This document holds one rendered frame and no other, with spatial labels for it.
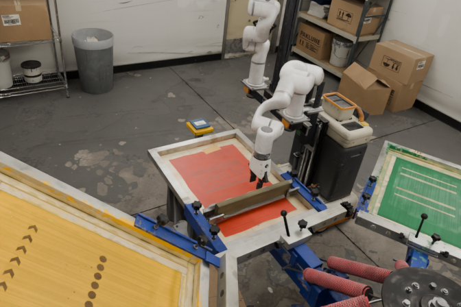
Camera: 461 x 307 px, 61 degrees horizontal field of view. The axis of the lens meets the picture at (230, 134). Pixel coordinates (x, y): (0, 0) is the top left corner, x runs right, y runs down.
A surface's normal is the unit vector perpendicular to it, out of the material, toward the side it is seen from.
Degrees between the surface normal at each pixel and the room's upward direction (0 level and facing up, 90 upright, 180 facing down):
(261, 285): 0
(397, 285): 0
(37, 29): 90
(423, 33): 90
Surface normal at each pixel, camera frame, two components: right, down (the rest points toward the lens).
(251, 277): 0.11, -0.84
